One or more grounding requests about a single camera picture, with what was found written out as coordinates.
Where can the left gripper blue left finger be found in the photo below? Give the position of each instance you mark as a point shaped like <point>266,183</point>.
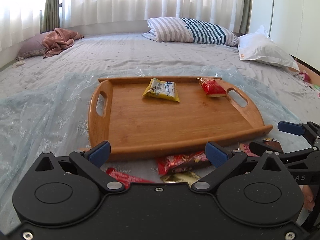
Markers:
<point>88,164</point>

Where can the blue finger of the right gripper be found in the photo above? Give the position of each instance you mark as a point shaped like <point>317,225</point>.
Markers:
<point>259,147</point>
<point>291,128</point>

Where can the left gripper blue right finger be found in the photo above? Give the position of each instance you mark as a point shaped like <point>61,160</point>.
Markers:
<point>225,163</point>

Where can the gold snack bar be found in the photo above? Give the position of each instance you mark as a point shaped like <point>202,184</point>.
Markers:
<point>186,177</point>

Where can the dark red chocolate bar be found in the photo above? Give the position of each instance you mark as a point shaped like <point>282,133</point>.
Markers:
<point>124,178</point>

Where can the brown red candy bar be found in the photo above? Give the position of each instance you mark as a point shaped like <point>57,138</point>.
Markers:
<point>182,163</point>

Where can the red crinkled snack bag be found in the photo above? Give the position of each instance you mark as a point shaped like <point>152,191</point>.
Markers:
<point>212,87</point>

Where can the yellow white snack bag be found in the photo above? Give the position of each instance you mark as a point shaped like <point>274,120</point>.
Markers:
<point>161,90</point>

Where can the brown peanut bar packet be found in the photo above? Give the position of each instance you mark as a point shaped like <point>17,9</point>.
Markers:
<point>270,140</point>

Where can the person's right hand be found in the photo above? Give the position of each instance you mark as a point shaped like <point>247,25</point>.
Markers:
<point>308,197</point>

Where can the small red toy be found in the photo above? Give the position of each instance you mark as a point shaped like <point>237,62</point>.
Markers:
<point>304,77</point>

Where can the light blue lace cloth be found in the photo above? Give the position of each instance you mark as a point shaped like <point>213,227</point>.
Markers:
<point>48,111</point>

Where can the wooden serving tray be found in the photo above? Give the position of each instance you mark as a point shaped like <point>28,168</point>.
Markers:
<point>142,127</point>

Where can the white pillow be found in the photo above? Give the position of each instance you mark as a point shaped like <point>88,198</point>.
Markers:
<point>259,47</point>

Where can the grey bed sheet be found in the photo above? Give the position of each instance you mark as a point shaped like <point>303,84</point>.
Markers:
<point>133,54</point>

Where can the small item near purple pillow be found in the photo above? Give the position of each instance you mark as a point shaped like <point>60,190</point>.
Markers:
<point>19,63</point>

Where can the pink blanket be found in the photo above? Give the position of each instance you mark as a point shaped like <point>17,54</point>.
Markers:
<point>58,40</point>

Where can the purple pillow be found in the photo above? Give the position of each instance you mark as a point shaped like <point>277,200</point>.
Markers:
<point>32,47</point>

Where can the striped pillow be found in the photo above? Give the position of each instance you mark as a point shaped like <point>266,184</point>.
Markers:
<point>188,30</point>

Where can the green drape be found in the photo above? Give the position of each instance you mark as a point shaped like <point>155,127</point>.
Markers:
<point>50,18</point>

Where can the white sheer curtain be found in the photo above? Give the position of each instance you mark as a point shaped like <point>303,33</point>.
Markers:
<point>20,19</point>

